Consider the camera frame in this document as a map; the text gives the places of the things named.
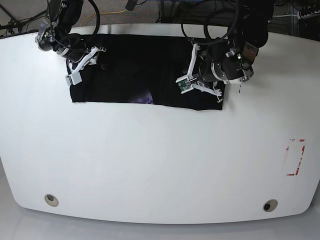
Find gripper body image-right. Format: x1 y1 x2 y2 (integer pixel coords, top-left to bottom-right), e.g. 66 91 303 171
198 51 218 83

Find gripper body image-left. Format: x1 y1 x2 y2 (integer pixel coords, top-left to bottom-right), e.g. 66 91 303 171
59 39 91 64

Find black T-shirt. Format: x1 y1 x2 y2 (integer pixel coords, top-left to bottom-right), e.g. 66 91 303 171
69 34 223 111

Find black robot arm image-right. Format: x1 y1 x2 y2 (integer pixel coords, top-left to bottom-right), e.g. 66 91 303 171
184 0 275 84

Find red tape rectangle marking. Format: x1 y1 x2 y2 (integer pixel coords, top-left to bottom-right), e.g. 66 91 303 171
283 139 306 176

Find white power strip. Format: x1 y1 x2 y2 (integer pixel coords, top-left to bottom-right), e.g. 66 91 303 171
297 5 320 20

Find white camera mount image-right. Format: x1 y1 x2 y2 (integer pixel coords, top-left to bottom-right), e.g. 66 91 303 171
175 43 223 103

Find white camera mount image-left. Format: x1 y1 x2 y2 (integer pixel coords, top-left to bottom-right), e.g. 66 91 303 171
65 46 107 86

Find yellow cable on floor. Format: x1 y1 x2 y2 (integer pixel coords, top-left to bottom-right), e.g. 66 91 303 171
81 8 127 26

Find black cable bundle floor left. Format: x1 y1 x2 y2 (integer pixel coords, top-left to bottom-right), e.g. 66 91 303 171
0 0 47 37

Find left table cable grommet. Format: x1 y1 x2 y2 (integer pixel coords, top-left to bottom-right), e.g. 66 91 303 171
44 194 59 207

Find table cable grommet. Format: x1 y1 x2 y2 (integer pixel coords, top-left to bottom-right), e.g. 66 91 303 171
44 194 59 207
263 199 278 213

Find right table cable grommet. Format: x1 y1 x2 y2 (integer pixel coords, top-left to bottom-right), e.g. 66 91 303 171
263 199 278 213

